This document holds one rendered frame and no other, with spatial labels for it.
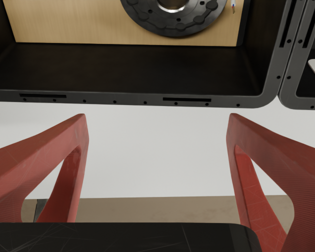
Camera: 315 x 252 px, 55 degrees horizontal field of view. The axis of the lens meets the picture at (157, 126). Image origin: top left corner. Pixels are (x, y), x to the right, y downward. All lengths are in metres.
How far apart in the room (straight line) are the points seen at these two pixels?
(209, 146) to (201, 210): 1.42
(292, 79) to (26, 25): 0.29
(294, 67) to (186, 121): 0.34
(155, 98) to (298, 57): 0.13
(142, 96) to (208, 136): 0.36
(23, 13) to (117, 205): 1.74
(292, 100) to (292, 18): 0.08
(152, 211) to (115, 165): 1.38
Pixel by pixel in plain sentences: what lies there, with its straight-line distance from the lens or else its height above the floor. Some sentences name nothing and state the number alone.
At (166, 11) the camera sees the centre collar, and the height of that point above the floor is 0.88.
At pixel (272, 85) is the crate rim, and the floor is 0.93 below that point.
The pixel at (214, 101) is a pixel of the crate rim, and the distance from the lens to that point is 0.29.
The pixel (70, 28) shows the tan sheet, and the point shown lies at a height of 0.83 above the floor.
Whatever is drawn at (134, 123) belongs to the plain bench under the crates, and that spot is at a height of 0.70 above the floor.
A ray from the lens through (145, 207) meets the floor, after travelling 2.03.
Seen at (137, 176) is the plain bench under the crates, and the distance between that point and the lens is 0.71.
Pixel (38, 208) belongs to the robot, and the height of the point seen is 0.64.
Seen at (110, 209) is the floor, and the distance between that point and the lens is 2.08.
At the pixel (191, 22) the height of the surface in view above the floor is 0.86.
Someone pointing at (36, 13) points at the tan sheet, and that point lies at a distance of 0.39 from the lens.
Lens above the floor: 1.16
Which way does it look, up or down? 50 degrees down
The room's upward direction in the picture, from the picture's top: 176 degrees counter-clockwise
